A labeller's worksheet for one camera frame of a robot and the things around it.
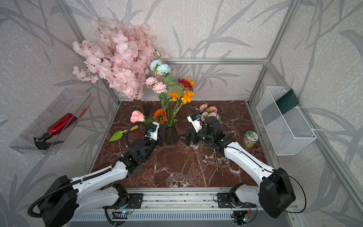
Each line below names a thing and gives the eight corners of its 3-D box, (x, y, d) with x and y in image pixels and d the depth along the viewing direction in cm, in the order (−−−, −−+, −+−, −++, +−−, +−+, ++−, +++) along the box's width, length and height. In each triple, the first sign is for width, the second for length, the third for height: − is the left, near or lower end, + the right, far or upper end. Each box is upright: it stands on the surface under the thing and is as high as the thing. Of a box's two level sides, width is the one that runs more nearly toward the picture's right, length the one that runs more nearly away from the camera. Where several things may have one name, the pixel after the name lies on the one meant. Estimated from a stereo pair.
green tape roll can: (242, 147, 96) (246, 141, 89) (240, 137, 101) (243, 130, 94) (254, 147, 96) (259, 141, 89) (251, 137, 101) (255, 130, 94)
